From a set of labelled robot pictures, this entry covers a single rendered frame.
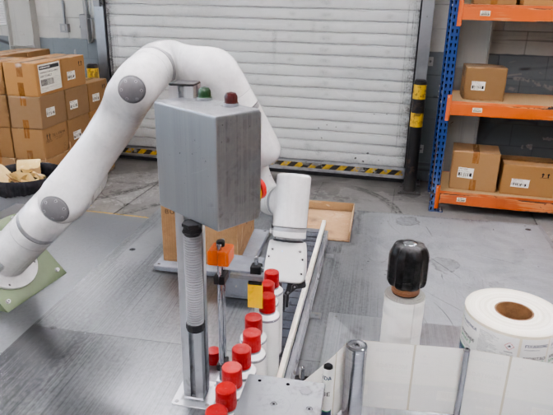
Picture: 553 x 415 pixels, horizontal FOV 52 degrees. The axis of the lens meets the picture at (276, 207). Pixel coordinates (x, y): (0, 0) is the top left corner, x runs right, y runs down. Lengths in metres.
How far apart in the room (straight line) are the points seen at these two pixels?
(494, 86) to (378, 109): 1.14
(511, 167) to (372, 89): 1.42
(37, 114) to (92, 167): 3.35
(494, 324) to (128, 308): 0.94
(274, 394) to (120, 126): 0.76
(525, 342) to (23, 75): 4.12
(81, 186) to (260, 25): 4.17
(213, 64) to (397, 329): 0.68
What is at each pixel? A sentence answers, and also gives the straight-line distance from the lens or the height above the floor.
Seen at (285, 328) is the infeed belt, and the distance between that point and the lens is 1.41.
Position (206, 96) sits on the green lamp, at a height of 1.48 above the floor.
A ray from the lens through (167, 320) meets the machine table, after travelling 1.56.
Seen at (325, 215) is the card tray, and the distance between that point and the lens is 2.24.
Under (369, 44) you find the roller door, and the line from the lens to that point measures 5.30.
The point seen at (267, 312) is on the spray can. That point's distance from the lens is 1.14.
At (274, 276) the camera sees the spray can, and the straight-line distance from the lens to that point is 1.22.
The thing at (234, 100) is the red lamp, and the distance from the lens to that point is 0.93.
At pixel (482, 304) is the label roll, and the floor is 1.02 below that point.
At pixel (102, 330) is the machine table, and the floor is 0.83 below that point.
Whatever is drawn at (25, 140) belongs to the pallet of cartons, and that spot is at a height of 0.55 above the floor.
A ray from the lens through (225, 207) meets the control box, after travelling 0.91.
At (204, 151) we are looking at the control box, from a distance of 0.89.
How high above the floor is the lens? 1.64
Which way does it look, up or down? 21 degrees down
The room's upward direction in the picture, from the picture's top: 1 degrees clockwise
